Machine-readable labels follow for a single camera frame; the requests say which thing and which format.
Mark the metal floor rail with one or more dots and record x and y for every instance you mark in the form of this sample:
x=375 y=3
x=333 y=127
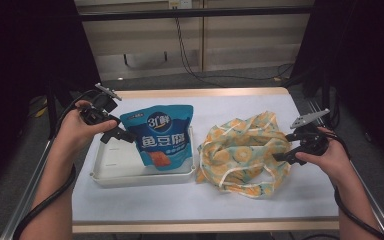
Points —
x=380 y=216
x=15 y=220

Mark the white plastic tray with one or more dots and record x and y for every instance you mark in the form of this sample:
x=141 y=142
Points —
x=120 y=163

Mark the black metal stand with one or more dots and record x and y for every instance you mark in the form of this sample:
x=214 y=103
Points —
x=51 y=113

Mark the person's left hand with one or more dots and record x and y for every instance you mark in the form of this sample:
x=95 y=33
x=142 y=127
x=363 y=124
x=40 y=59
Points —
x=73 y=133

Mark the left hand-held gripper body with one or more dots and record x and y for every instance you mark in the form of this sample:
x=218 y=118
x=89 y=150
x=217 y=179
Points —
x=103 y=106

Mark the blue snack pouch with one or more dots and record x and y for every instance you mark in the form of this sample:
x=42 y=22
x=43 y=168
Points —
x=166 y=143

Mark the black curtain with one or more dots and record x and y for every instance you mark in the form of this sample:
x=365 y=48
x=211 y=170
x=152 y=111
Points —
x=20 y=66
x=363 y=50

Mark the white wall socket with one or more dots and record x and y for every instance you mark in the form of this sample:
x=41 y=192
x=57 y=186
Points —
x=180 y=3

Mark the wooden table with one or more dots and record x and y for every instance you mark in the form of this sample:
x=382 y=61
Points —
x=200 y=227

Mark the person's right hand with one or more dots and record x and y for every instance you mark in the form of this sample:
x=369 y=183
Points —
x=333 y=160

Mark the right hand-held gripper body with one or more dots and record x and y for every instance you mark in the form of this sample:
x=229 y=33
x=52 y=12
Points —
x=313 y=140

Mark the yellow floor tag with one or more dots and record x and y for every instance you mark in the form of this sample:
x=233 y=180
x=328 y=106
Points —
x=41 y=112

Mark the lemon print fabric bag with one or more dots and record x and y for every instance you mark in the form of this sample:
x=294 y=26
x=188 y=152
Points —
x=240 y=153

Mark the black horizontal bar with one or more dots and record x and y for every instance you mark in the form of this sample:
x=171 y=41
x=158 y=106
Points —
x=146 y=14

